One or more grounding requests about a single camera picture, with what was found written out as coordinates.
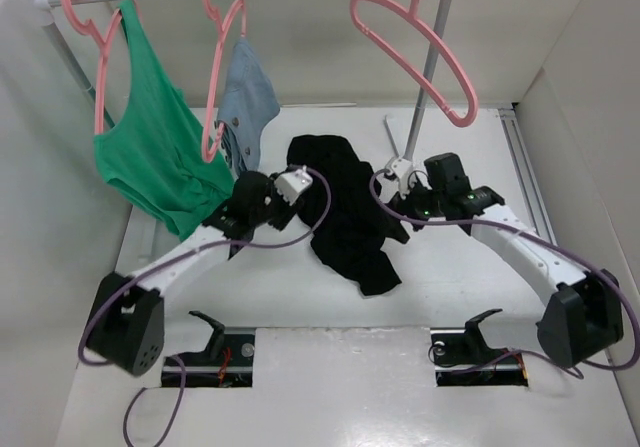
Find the black t shirt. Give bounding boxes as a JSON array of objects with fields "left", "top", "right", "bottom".
[{"left": 287, "top": 135, "right": 409, "bottom": 297}]

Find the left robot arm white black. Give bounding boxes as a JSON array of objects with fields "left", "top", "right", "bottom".
[{"left": 78, "top": 167, "right": 313, "bottom": 377}]

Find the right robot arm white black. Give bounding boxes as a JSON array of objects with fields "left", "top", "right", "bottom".
[{"left": 386, "top": 153, "right": 624, "bottom": 367}]

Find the middle pink hanger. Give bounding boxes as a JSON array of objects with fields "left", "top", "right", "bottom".
[{"left": 201, "top": 0, "right": 247, "bottom": 163}]

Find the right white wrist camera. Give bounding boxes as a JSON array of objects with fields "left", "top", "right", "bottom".
[{"left": 384, "top": 157, "right": 417, "bottom": 199}]

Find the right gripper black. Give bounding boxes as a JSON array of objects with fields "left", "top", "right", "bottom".
[{"left": 380, "top": 172, "right": 446, "bottom": 244}]

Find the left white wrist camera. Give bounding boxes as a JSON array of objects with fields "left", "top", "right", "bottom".
[{"left": 274, "top": 166, "right": 313, "bottom": 206}]

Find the pink hanger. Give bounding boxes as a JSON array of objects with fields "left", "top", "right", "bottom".
[
  {"left": 60, "top": 0, "right": 122, "bottom": 135},
  {"left": 201, "top": 0, "right": 247, "bottom": 163},
  {"left": 348, "top": 0, "right": 480, "bottom": 129}
]

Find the left pink hanger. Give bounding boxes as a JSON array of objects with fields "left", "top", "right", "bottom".
[{"left": 60, "top": 0, "right": 122, "bottom": 135}]

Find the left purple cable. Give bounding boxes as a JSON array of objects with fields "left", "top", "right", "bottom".
[{"left": 76, "top": 164, "right": 333, "bottom": 447}]

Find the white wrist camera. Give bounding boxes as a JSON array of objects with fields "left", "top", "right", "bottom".
[
  {"left": 384, "top": 157, "right": 417, "bottom": 199},
  {"left": 274, "top": 166, "right": 313, "bottom": 206}
]

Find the right pink hanger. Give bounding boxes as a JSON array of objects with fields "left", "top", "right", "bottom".
[{"left": 348, "top": 0, "right": 480, "bottom": 129}]

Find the green tank top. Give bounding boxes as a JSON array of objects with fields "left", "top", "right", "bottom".
[{"left": 94, "top": 0, "right": 234, "bottom": 240}]

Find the blue denim garment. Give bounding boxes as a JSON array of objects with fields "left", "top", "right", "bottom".
[{"left": 216, "top": 38, "right": 280, "bottom": 177}]

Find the purple cable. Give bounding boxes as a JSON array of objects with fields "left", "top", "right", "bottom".
[
  {"left": 76, "top": 164, "right": 333, "bottom": 447},
  {"left": 368, "top": 168, "right": 640, "bottom": 380}
]

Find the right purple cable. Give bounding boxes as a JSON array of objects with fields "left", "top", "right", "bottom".
[{"left": 368, "top": 168, "right": 640, "bottom": 380}]

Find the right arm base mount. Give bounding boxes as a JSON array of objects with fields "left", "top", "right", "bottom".
[{"left": 428, "top": 309, "right": 528, "bottom": 387}]

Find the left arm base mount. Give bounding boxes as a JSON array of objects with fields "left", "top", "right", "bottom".
[{"left": 160, "top": 310, "right": 256, "bottom": 388}]

